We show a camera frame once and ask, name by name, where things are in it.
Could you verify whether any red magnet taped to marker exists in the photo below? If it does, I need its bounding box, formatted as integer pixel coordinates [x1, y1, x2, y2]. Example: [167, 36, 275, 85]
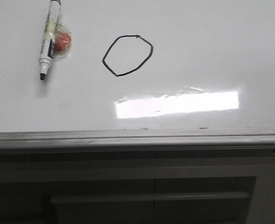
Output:
[54, 24, 72, 59]

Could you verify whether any white whiteboard marker black tip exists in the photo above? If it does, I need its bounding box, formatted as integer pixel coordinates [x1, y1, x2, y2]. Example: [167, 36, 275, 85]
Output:
[39, 0, 61, 81]

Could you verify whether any white whiteboard with aluminium frame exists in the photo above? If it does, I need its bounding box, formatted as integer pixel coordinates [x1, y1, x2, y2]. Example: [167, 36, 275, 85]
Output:
[0, 0, 275, 154]

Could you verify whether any grey cabinet with drawer handle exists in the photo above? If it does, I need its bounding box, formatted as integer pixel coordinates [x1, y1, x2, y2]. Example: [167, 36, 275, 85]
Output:
[0, 149, 275, 224]

